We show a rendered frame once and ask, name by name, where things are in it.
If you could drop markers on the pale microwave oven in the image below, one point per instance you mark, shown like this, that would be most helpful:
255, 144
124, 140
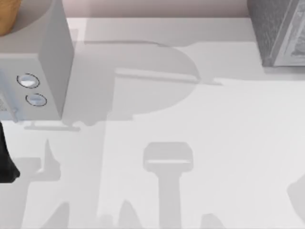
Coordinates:
52, 71

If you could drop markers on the small round microwave knob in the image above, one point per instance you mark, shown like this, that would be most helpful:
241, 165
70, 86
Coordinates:
36, 99

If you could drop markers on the large round microwave knob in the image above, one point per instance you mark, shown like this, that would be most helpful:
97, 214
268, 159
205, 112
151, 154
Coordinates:
28, 80

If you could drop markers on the grey cabinet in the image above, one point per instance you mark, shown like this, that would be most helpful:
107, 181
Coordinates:
269, 31

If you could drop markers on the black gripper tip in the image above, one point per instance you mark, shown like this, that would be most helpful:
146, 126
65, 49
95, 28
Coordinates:
7, 164

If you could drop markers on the orange-brown bread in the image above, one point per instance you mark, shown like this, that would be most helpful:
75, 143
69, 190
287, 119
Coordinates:
6, 14

